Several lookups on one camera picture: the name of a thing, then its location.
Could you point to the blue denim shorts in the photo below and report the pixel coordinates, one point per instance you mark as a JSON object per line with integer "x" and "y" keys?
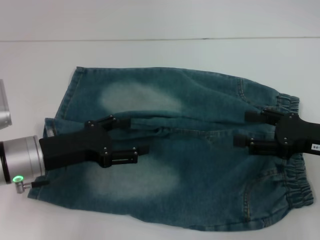
{"x": 175, "y": 175}

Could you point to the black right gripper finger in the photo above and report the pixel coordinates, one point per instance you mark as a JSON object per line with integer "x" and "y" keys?
{"x": 262, "y": 147}
{"x": 271, "y": 115}

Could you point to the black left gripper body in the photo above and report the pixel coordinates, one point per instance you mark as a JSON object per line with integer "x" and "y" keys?
{"x": 75, "y": 147}

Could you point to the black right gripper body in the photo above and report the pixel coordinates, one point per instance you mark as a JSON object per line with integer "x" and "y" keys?
{"x": 297, "y": 136}

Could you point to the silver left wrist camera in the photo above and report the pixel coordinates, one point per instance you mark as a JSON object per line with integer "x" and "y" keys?
{"x": 3, "y": 110}

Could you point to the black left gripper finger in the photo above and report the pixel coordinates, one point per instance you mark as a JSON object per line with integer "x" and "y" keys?
{"x": 117, "y": 123}
{"x": 122, "y": 157}

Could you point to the white label sticker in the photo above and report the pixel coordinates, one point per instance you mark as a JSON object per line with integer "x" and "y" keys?
{"x": 316, "y": 146}

